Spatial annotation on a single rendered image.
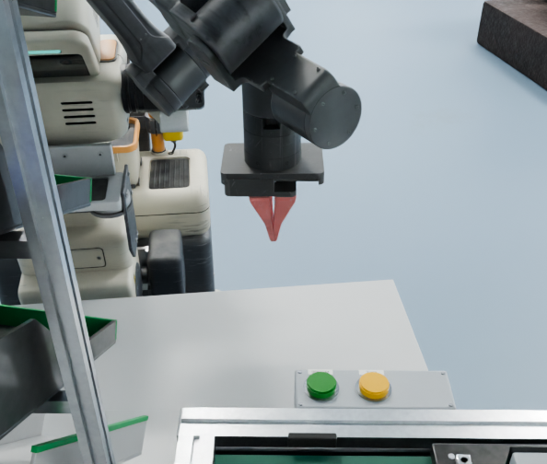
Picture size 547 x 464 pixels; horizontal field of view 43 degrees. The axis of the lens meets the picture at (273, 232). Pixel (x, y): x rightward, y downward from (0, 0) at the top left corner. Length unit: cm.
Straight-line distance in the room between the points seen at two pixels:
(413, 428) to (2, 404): 55
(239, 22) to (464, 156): 300
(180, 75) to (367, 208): 206
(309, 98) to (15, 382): 31
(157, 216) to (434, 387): 88
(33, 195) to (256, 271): 223
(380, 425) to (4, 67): 66
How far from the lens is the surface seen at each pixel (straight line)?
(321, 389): 93
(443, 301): 261
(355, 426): 91
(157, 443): 103
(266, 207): 70
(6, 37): 42
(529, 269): 286
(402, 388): 96
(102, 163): 125
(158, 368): 113
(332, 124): 60
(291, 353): 114
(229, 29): 60
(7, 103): 44
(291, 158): 68
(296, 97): 57
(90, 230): 138
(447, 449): 90
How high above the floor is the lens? 167
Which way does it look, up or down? 35 degrees down
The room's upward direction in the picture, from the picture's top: straight up
